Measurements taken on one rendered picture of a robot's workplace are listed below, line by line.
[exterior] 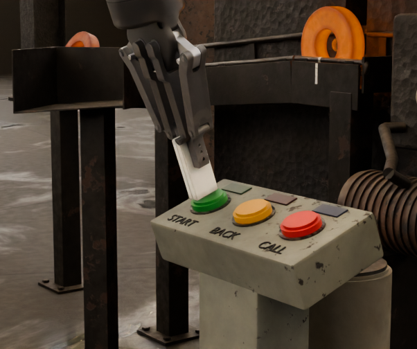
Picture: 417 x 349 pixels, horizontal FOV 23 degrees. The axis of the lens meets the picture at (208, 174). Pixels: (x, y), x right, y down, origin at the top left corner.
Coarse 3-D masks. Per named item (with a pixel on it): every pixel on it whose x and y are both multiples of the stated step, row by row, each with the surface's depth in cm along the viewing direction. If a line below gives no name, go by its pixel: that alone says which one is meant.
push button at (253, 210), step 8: (256, 200) 104; (264, 200) 103; (240, 208) 103; (248, 208) 102; (256, 208) 102; (264, 208) 102; (240, 216) 102; (248, 216) 101; (256, 216) 101; (264, 216) 101
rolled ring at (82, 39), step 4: (80, 32) 288; (84, 32) 286; (76, 36) 289; (80, 36) 287; (84, 36) 286; (88, 36) 284; (92, 36) 284; (72, 40) 291; (76, 40) 289; (80, 40) 286; (84, 40) 285; (88, 40) 283; (92, 40) 282; (96, 40) 284; (68, 44) 292; (72, 44) 290; (76, 44) 290; (80, 44) 289; (84, 44) 284; (88, 44) 282; (92, 44) 281; (96, 44) 283
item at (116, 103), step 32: (32, 64) 225; (64, 64) 235; (96, 64) 232; (32, 96) 225; (64, 96) 236; (96, 96) 234; (128, 96) 212; (96, 128) 220; (96, 160) 222; (96, 192) 223; (96, 224) 224; (96, 256) 225; (96, 288) 227; (96, 320) 228
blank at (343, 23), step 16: (320, 16) 197; (336, 16) 194; (352, 16) 193; (304, 32) 202; (320, 32) 198; (336, 32) 194; (352, 32) 191; (304, 48) 202; (320, 48) 200; (352, 48) 191
